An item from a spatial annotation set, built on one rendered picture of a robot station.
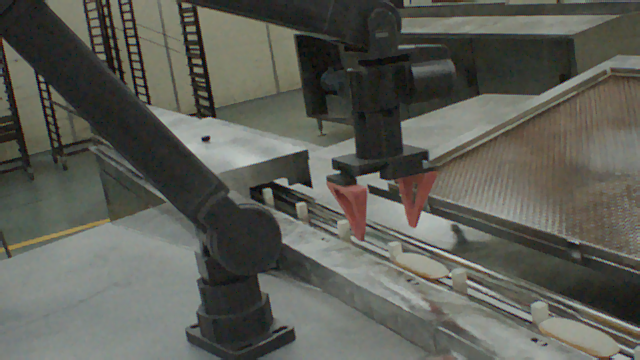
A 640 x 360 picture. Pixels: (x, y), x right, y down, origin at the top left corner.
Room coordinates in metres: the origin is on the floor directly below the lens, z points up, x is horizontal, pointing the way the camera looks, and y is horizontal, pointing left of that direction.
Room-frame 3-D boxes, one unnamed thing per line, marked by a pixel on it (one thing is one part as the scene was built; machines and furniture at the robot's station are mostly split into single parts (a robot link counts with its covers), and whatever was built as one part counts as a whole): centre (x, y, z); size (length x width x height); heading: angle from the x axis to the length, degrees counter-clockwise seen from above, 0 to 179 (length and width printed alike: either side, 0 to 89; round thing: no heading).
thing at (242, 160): (1.92, 0.37, 0.89); 1.25 x 0.18 x 0.09; 25
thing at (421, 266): (0.92, -0.10, 0.86); 0.10 x 0.04 x 0.01; 25
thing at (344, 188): (0.93, -0.04, 0.94); 0.07 x 0.07 x 0.09; 25
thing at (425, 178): (0.95, -0.09, 0.94); 0.07 x 0.07 x 0.09; 25
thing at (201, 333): (0.86, 0.13, 0.86); 0.12 x 0.09 x 0.08; 38
